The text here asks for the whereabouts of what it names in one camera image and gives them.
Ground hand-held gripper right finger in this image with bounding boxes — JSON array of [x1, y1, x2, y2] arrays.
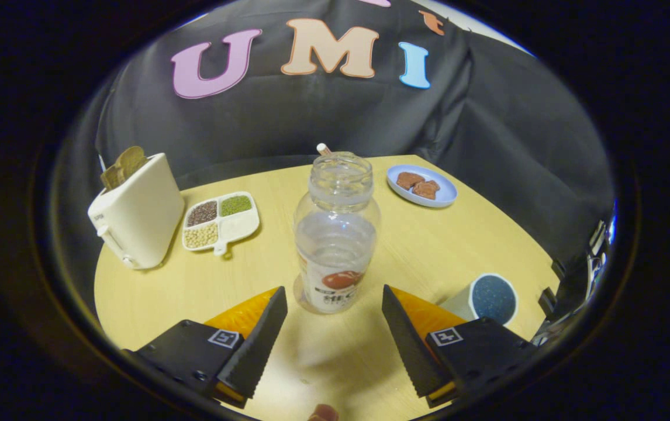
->
[[382, 284, 539, 409]]

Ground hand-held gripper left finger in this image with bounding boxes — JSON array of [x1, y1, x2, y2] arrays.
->
[[122, 285, 289, 410]]

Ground white cup with blue inside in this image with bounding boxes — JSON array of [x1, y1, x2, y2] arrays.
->
[[440, 273, 519, 326]]

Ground clear plastic juice bottle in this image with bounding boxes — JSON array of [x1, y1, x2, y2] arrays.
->
[[293, 151, 381, 315]]

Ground round wooden table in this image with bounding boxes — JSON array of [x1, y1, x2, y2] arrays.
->
[[94, 155, 561, 421]]

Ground white divided dish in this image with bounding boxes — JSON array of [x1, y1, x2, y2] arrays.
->
[[182, 191, 261, 257]]

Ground pile of yellow beans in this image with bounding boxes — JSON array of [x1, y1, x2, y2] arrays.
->
[[184, 223, 219, 249]]

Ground pile of green beans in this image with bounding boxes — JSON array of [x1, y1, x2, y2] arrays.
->
[[220, 195, 253, 217]]

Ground pile of dark beans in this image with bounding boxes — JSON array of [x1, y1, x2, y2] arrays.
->
[[187, 201, 219, 227]]

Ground light blue plate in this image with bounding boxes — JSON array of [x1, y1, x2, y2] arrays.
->
[[386, 164, 458, 208]]

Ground white toaster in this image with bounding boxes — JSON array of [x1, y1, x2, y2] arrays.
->
[[88, 153, 185, 270]]

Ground dark metal equipment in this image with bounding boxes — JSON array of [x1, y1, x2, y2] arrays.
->
[[537, 216, 616, 346]]

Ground brown bread slices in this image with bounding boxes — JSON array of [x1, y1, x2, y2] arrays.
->
[[100, 146, 148, 191]]

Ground black backdrop cloth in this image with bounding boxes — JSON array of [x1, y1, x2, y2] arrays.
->
[[49, 0, 616, 316]]

